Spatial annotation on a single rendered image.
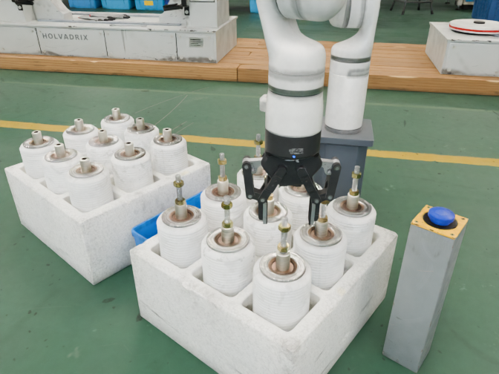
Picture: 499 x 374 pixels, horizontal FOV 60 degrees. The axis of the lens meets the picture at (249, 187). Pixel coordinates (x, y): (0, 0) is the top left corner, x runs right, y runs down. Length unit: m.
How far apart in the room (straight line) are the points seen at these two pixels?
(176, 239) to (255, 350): 0.24
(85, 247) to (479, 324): 0.87
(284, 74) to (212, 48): 2.13
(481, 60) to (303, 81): 2.18
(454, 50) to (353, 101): 1.60
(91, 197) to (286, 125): 0.60
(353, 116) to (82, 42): 2.18
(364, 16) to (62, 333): 0.92
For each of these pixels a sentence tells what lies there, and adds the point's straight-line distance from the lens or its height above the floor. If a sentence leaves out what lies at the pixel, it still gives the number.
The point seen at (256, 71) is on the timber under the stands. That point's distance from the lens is 2.55.
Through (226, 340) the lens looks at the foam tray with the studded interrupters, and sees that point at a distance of 0.80.
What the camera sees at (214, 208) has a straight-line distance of 0.88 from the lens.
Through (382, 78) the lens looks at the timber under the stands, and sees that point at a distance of 2.53.
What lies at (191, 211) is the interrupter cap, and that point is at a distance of 0.85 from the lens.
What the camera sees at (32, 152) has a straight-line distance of 1.23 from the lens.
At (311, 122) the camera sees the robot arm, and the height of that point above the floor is 0.51.
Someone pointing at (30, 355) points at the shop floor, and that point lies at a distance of 1.01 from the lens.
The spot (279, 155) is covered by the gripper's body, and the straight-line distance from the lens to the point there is 0.57.
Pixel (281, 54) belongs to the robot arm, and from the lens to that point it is 0.53.
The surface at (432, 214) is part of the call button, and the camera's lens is 0.75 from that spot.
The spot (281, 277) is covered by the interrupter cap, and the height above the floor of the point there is 0.25.
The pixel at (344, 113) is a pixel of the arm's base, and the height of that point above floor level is 0.35.
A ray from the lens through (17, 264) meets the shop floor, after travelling 1.26.
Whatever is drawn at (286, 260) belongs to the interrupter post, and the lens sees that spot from 0.69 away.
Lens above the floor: 0.71
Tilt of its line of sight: 30 degrees down
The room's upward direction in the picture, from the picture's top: straight up
